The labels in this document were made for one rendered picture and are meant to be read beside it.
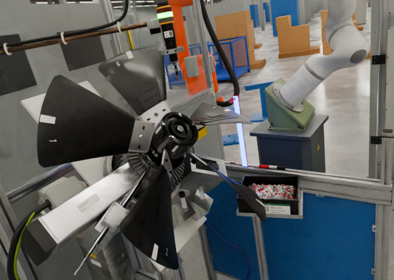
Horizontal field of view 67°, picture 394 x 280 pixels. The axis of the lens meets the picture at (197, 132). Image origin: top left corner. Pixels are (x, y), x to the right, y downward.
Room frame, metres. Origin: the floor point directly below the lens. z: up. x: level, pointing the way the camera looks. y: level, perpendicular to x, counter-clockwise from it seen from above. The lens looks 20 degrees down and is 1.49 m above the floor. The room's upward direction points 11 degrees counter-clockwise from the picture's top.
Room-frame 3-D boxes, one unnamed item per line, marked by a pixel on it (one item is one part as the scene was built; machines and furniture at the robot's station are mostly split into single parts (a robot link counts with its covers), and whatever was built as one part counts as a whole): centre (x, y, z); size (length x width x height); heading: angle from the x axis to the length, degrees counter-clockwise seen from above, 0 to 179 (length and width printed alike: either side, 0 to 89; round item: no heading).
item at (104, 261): (0.94, 0.43, 0.73); 0.15 x 0.09 x 0.22; 53
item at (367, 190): (1.15, -0.27, 0.82); 0.90 x 0.04 x 0.08; 53
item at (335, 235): (1.15, -0.27, 0.45); 0.82 x 0.02 x 0.66; 53
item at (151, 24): (0.92, 0.04, 1.47); 0.09 x 0.07 x 0.10; 88
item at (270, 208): (0.97, -0.22, 0.85); 0.22 x 0.17 x 0.07; 68
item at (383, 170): (0.89, -0.61, 0.96); 0.03 x 0.03 x 0.20; 53
